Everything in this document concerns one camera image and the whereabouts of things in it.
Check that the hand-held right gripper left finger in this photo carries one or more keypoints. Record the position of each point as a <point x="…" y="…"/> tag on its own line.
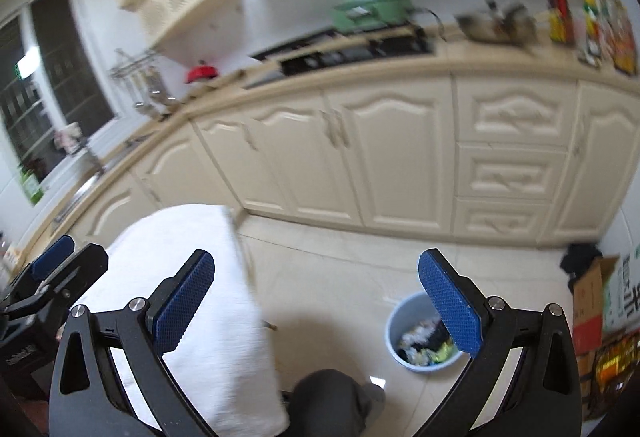
<point x="182" y="302"/>

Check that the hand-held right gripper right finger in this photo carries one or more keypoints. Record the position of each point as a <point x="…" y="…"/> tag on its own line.
<point x="450" y="302"/>

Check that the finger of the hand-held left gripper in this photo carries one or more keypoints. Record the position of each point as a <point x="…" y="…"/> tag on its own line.
<point x="80" y="272"/>
<point x="52" y="257"/>

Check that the light blue plastic bucket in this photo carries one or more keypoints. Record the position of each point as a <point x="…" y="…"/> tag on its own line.
<point x="400" y="317"/>

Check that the white towel-covered table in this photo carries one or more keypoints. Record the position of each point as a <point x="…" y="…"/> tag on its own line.
<point x="215" y="277"/>

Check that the large clear jar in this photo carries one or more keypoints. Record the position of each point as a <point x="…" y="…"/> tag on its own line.
<point x="10" y="254"/>

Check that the green detergent bottle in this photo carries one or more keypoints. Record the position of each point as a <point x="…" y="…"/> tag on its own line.
<point x="31" y="187"/>

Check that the steel sink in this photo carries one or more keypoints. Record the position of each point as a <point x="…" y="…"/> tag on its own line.
<point x="95" y="182"/>

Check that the small cream drawer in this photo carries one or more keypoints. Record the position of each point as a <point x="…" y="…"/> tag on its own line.
<point x="500" y="217"/>

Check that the steel faucet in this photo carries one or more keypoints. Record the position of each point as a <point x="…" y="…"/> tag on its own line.
<point x="94" y="159"/>

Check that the pink and white cloth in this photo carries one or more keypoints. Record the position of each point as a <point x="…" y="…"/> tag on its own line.
<point x="69" y="137"/>

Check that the black cloth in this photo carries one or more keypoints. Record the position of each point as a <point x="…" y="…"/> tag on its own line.
<point x="580" y="262"/>

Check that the medium cream drawer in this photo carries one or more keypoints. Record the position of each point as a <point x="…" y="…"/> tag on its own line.
<point x="510" y="172"/>

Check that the cream base cabinet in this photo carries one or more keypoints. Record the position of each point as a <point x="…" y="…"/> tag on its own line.
<point x="390" y="157"/>

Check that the person's dark trouser leg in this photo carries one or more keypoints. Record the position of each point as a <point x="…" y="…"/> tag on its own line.
<point x="330" y="404"/>

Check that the orange printed package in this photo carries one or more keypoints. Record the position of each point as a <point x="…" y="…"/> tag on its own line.
<point x="612" y="374"/>

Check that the kitchen window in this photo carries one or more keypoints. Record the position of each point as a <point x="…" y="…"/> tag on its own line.
<point x="65" y="67"/>

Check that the hanging utensil rack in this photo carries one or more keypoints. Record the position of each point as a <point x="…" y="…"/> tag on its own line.
<point x="145" y="82"/>

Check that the large cream drawer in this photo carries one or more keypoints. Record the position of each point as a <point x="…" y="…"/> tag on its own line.
<point x="515" y="114"/>

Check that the red pot lid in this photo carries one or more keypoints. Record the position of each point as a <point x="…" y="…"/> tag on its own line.
<point x="202" y="74"/>

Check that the black gas stove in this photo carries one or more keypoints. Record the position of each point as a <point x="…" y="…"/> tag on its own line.
<point x="350" y="54"/>

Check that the steel wok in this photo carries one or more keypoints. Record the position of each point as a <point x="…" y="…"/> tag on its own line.
<point x="495" y="27"/>

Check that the green cooking pot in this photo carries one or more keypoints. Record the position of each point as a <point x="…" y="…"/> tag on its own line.
<point x="372" y="9"/>

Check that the red sauce bottle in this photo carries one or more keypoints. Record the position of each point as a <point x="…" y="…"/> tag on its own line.
<point x="560" y="17"/>

